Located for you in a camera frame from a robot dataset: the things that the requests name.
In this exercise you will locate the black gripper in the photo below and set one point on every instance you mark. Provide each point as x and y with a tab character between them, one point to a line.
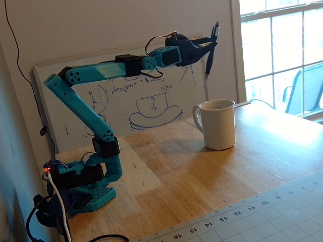
190	48

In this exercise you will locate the dark blue pen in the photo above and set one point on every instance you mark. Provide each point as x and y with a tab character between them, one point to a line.
210	60

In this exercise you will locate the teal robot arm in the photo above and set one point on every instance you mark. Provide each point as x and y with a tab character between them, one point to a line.
83	108

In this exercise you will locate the teal robot base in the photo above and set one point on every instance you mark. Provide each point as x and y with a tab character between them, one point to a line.
101	196

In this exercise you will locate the white ceramic mug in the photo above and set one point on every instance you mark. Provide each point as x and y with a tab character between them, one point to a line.
219	126

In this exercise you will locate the white framed window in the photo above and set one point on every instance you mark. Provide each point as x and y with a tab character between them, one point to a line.
271	45

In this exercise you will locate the whiteboard with blue writing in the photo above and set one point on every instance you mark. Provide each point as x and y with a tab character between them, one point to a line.
151	100

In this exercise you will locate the dark patio chair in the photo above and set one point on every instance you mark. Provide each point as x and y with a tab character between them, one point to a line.
310	93

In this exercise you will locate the grey gridded cutting mat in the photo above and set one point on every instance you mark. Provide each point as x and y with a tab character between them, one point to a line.
252	221

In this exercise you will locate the dark blue table clamp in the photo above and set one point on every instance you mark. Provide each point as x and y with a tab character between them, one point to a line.
73	199

